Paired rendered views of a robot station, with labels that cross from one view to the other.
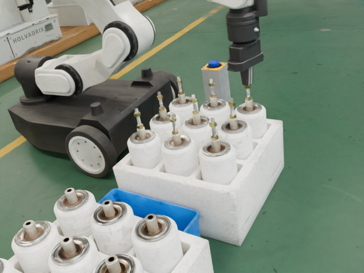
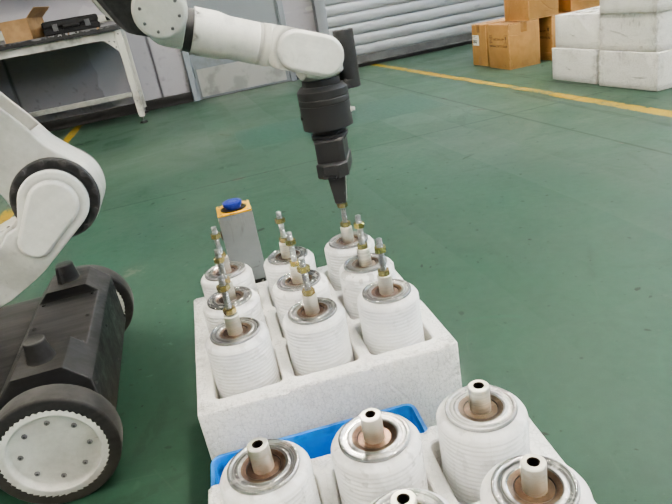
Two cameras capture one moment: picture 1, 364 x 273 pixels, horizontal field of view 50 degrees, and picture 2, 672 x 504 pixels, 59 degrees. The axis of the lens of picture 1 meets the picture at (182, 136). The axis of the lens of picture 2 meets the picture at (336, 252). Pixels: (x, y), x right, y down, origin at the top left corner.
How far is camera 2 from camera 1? 63 cm
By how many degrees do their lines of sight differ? 40
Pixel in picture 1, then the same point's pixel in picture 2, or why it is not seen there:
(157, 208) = (323, 444)
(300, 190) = not seen: hidden behind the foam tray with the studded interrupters
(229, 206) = (450, 369)
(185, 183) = (367, 368)
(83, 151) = (38, 452)
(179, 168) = (337, 352)
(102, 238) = (399, 485)
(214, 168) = (407, 318)
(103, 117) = (66, 359)
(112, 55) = (50, 227)
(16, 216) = not seen: outside the picture
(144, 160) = (261, 370)
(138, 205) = not seen: hidden behind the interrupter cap
